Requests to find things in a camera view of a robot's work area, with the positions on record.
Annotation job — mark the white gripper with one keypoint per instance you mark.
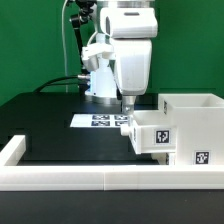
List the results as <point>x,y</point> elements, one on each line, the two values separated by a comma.
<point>131,69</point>

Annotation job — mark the white drawer with tag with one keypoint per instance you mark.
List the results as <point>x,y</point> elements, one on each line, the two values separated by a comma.
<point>150,131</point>
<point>164,158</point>

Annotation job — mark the white drawer cabinet box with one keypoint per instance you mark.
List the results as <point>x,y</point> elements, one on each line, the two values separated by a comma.
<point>199,122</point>

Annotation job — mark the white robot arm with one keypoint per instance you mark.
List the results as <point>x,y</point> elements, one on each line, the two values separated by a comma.
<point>129,27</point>

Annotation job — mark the white fiducial marker sheet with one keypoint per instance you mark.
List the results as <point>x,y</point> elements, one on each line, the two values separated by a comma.
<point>98,120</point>

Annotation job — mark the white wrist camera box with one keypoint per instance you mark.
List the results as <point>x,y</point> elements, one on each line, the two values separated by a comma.
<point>91,52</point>

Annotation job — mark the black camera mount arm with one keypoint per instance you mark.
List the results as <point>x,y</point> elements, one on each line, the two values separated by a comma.
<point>82,17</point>

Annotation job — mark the white U-shaped boundary frame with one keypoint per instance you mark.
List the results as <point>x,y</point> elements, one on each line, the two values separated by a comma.
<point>14,177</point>

